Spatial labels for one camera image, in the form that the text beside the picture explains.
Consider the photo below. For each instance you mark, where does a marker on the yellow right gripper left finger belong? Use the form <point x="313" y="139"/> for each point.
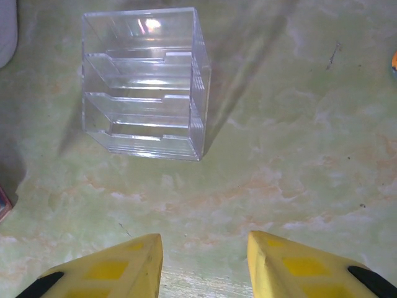
<point x="124" y="270"/>

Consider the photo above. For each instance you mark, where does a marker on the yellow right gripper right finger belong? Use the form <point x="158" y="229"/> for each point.
<point x="294" y="270"/>

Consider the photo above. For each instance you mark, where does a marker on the pink card holder album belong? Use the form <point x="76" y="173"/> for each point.
<point x="3" y="205"/>

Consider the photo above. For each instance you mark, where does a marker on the orange-capped small bottle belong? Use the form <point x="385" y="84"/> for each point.
<point x="394" y="63"/>

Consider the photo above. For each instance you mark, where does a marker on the white square box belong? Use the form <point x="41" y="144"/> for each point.
<point x="6" y="31"/>

